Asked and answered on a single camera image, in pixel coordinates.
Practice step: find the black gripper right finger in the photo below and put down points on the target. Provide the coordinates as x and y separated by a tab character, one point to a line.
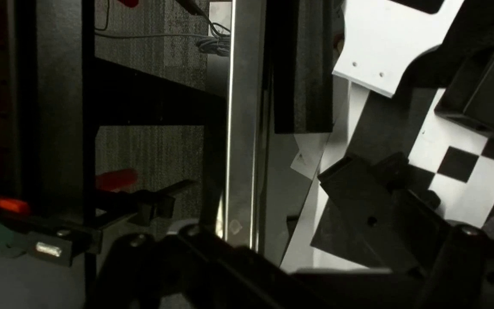
464	268

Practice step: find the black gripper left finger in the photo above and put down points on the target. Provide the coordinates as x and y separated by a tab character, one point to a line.
138	268

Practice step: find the black metal drawer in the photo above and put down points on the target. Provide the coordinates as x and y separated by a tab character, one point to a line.
243	113

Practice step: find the flat black plate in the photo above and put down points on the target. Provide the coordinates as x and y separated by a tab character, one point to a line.
373	211

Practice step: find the checkerboard paper sheet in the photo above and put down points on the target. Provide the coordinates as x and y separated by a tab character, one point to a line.
459	130

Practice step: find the black open box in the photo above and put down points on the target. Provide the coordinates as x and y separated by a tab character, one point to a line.
488	91

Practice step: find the long black tray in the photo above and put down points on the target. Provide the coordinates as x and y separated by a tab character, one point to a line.
304	62

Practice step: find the white bracket plate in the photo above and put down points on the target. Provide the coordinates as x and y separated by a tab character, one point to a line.
390	45

